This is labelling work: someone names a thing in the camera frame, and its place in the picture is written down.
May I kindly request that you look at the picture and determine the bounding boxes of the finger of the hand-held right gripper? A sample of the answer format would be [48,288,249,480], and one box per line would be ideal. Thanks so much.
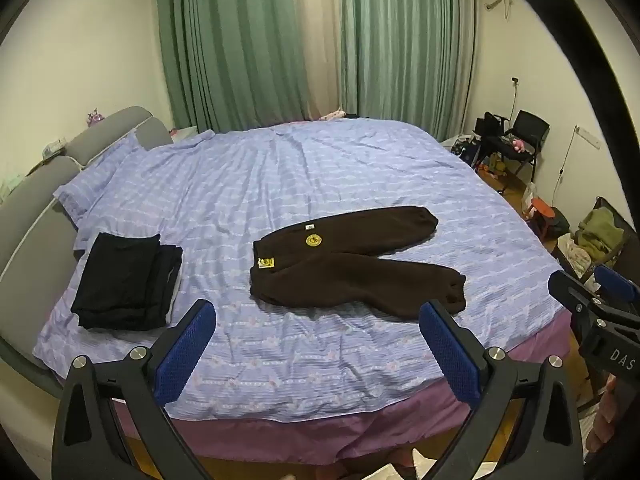
[594,264,640,313]
[548,270,603,323]

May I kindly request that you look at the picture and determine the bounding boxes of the black bag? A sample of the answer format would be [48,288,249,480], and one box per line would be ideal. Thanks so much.
[472,112,512,137]

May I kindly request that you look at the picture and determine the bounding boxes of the dark chair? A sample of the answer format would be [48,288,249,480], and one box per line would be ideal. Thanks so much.
[552,197,640,283]

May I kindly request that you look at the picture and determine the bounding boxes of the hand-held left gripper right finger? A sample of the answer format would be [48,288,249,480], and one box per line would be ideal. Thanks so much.
[419,300,585,480]

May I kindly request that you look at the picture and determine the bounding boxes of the bed with lilac cover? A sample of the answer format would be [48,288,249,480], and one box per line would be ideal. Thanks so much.
[32,119,563,420]

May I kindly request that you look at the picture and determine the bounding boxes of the white floral cloth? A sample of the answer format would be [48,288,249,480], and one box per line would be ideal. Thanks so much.
[556,234,595,275]

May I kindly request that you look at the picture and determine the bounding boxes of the folded black clothes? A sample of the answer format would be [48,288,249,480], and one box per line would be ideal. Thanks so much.
[70,232,184,331]

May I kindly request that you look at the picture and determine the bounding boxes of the grey padded headboard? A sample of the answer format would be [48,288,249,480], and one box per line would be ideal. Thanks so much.
[0,106,174,392]

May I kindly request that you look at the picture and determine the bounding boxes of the red stool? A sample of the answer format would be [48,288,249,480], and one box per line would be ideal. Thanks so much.
[530,197,557,239]

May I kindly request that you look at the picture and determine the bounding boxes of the black curved cable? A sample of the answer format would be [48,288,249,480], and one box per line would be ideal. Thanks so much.
[486,0,640,226]

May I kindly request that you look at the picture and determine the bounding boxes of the beige sheer curtain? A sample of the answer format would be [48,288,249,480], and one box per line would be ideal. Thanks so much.
[290,0,357,120]

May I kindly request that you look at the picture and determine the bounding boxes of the black folding chair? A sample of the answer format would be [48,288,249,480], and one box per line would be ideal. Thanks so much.
[487,110,551,197]

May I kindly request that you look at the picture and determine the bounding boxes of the white power strip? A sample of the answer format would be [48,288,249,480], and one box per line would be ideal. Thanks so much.
[572,126,602,149]

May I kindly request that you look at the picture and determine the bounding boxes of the olive green garment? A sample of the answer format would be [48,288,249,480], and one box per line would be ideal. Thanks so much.
[577,207,626,262]

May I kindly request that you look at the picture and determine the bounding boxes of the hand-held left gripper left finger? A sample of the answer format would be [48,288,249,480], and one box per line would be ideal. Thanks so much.
[52,299,217,480]

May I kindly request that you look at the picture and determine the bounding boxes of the brown fleece pants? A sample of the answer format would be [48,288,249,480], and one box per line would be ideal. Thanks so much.
[249,205,467,322]

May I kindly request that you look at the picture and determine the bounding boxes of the purple bed sheet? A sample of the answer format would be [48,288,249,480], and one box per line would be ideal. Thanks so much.
[115,305,573,463]

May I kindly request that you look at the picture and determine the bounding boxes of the green curtain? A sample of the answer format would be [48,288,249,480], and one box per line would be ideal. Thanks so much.
[156,0,307,133]
[340,0,478,142]

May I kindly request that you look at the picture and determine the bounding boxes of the blue striped pillow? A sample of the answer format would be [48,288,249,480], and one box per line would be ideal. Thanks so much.
[52,129,145,225]
[74,130,217,256]

